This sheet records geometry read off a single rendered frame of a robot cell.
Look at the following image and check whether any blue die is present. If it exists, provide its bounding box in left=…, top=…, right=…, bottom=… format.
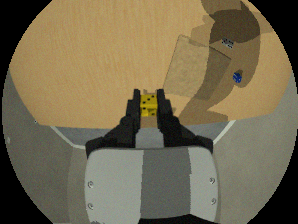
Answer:
left=233, top=73, right=242, bottom=83

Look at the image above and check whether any tan textured mat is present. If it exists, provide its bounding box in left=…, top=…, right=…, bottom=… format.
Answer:
left=162, top=36, right=231, bottom=101

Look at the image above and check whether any yellow die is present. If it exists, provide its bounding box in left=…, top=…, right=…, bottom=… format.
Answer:
left=140, top=95, right=158, bottom=116

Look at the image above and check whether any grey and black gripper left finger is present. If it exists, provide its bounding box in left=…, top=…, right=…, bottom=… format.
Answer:
left=85, top=89, right=141, bottom=159

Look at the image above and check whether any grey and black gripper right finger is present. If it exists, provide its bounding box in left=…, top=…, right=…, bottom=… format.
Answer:
left=157, top=89, right=213, bottom=154

